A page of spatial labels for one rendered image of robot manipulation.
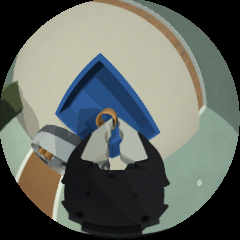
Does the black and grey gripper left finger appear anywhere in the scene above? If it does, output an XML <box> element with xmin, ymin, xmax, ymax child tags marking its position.
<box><xmin>61</xmin><ymin>118</ymin><xmax>115</xmax><ymax>185</ymax></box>

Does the bronze bushing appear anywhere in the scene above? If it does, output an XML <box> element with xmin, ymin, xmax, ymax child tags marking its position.
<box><xmin>38</xmin><ymin>147</ymin><xmax>47</xmax><ymax>156</ymax></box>
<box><xmin>96</xmin><ymin>108</ymin><xmax>117</xmax><ymax>130</ymax></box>
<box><xmin>44</xmin><ymin>151</ymin><xmax>53</xmax><ymax>161</ymax></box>

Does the blue crate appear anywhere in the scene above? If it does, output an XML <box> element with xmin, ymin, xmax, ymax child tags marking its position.
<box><xmin>55</xmin><ymin>53</ymin><xmax>160</xmax><ymax>158</ymax></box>

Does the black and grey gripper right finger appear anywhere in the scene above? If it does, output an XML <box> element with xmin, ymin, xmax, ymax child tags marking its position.
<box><xmin>117</xmin><ymin>117</ymin><xmax>170</xmax><ymax>187</ymax></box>

